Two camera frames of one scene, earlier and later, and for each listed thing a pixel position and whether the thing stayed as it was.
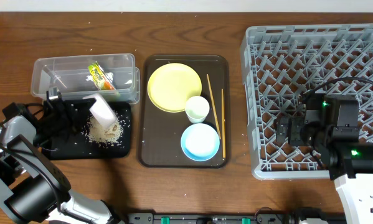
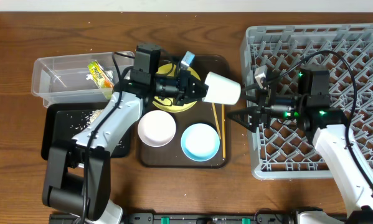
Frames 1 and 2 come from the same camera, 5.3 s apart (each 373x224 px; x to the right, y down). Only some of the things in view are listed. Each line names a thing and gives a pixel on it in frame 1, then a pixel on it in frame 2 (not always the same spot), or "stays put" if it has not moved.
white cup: [197, 108] -> [221, 90]
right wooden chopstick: [223, 122] stays put
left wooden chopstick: [213, 107] stays put
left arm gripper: [69, 126] -> [185, 84]
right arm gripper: [289, 131] -> [264, 111]
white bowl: [103, 114] -> [157, 128]
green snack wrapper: [99, 78] stays put
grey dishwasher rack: [281, 64] stays put
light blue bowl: [200, 142] stays put
